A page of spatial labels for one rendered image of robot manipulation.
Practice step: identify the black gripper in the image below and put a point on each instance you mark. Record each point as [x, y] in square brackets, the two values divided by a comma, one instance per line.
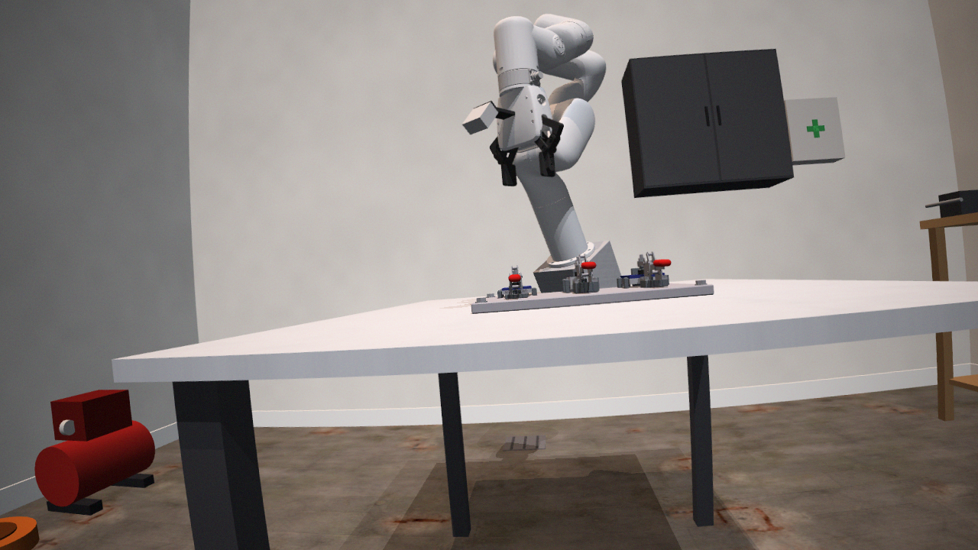
[520, 132]

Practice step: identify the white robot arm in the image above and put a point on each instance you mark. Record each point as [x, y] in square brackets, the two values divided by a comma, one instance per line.
[517, 43]

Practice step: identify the blue flat plate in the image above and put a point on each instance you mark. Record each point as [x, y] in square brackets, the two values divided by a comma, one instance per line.
[635, 279]
[524, 288]

